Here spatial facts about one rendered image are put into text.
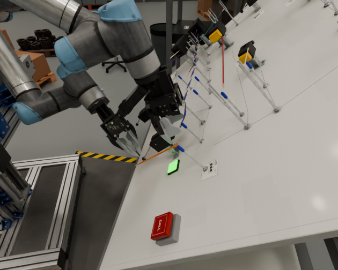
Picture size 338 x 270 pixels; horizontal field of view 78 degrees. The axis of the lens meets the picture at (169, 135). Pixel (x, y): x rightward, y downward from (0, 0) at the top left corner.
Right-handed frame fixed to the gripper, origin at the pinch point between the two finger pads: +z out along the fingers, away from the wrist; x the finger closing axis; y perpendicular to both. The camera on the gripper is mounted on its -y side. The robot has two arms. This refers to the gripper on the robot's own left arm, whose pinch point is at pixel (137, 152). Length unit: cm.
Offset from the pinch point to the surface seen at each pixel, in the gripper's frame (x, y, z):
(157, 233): -7.4, 27.6, 13.7
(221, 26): 59, -8, -18
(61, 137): -52, -174, -51
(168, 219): -3.9, 27.7, 12.9
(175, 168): 5.5, 13.0, 9.4
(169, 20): 64, -49, -46
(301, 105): 30.0, 36.7, 10.1
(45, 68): -25, -260, -160
